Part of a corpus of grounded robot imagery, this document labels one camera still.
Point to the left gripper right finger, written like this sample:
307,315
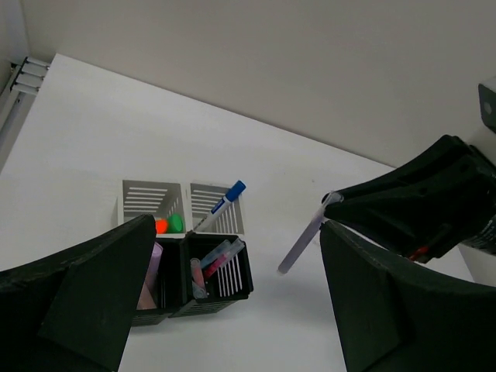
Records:
395,315

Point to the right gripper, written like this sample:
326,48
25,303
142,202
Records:
442,197

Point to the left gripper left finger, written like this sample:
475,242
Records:
73,310

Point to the purple pink highlighter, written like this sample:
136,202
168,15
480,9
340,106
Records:
148,298

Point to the dark purple pen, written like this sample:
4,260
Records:
308,233

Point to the orange cap black highlighter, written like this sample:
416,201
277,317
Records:
161,226

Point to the pink orange pen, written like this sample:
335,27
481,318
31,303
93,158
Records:
198,281

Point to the green cap highlighter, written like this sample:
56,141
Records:
175,223

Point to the light blue pen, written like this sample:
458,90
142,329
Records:
215,254

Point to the red pen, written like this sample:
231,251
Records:
235,248

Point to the blue whiteboard marker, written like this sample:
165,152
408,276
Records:
221,205

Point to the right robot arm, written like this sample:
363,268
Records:
421,210

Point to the black container front left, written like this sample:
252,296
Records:
168,288

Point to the black container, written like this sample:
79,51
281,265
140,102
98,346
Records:
227,285
168,288

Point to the white container back left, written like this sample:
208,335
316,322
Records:
156,198

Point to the white container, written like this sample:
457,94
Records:
156,198
221,211

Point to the black container front right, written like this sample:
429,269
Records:
227,285

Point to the white container back right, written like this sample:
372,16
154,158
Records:
221,211

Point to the aluminium rail frame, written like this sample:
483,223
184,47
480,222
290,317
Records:
16,100

